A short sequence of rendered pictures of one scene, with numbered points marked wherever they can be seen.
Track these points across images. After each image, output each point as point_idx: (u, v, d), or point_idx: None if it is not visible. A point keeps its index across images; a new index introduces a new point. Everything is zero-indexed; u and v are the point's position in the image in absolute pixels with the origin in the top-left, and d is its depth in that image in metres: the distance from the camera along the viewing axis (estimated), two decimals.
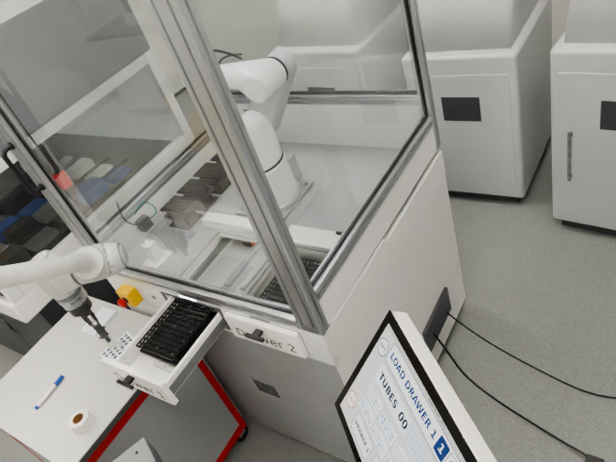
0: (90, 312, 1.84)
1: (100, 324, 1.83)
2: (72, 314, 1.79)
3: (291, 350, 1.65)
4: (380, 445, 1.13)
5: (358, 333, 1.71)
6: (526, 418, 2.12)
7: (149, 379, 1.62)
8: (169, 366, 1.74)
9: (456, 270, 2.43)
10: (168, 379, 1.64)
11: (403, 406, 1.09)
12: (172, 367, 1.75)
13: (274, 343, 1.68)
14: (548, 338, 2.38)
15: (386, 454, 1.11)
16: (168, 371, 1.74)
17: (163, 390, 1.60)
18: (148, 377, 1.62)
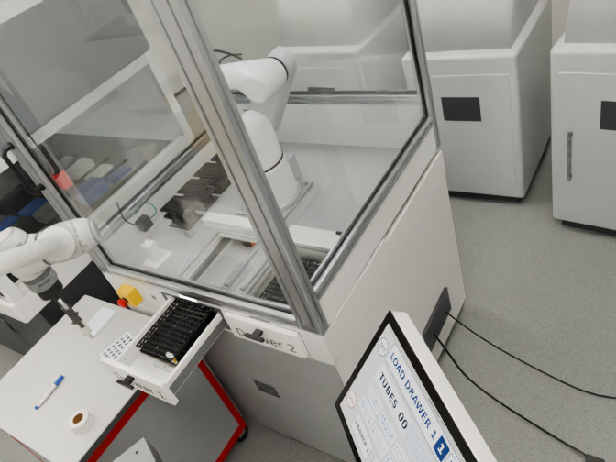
0: (60, 295, 1.71)
1: (71, 309, 1.71)
2: (41, 298, 1.67)
3: (291, 350, 1.65)
4: (380, 445, 1.13)
5: (358, 333, 1.71)
6: (526, 418, 2.12)
7: (149, 379, 1.62)
8: (169, 366, 1.74)
9: (456, 270, 2.43)
10: (168, 379, 1.64)
11: (403, 406, 1.09)
12: (172, 367, 1.75)
13: (274, 343, 1.68)
14: (548, 338, 2.38)
15: (386, 454, 1.11)
16: (168, 371, 1.74)
17: (163, 390, 1.60)
18: (148, 377, 1.62)
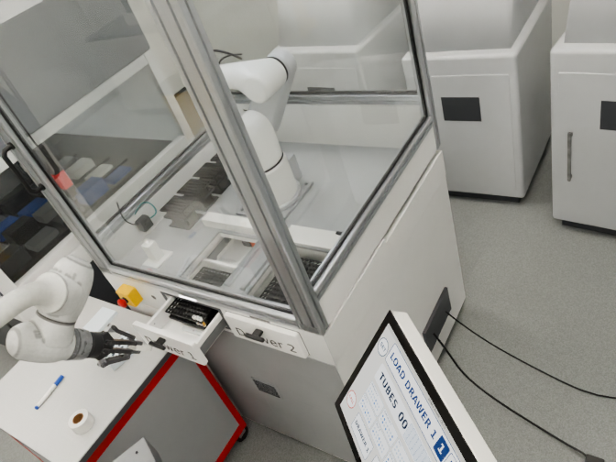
0: None
1: None
2: (99, 342, 1.53)
3: (291, 350, 1.65)
4: (380, 445, 1.13)
5: (358, 333, 1.71)
6: (526, 418, 2.12)
7: (181, 339, 1.70)
8: (197, 330, 1.83)
9: (456, 270, 2.43)
10: (198, 340, 1.73)
11: (403, 406, 1.09)
12: (201, 331, 1.84)
13: (274, 343, 1.68)
14: (548, 338, 2.38)
15: (386, 454, 1.11)
16: (196, 335, 1.83)
17: (194, 349, 1.69)
18: (180, 337, 1.71)
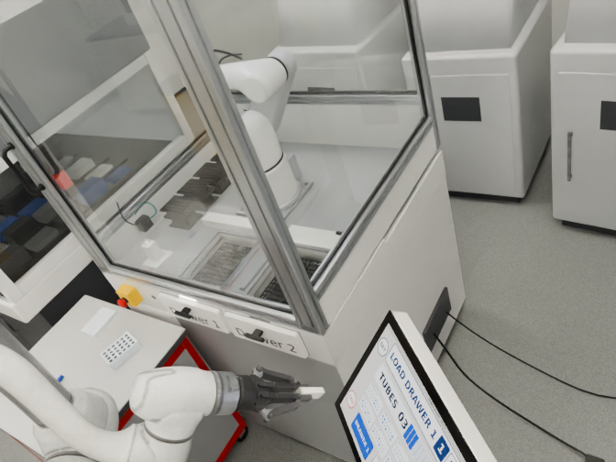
0: None
1: (264, 374, 1.25)
2: (247, 379, 1.16)
3: (291, 350, 1.65)
4: (380, 445, 1.13)
5: (358, 333, 1.71)
6: (526, 418, 2.12)
7: (207, 308, 1.78)
8: None
9: (456, 270, 2.43)
10: None
11: (403, 406, 1.09)
12: None
13: (274, 343, 1.68)
14: (548, 338, 2.38)
15: (386, 454, 1.11)
16: None
17: (219, 317, 1.76)
18: (205, 306, 1.79)
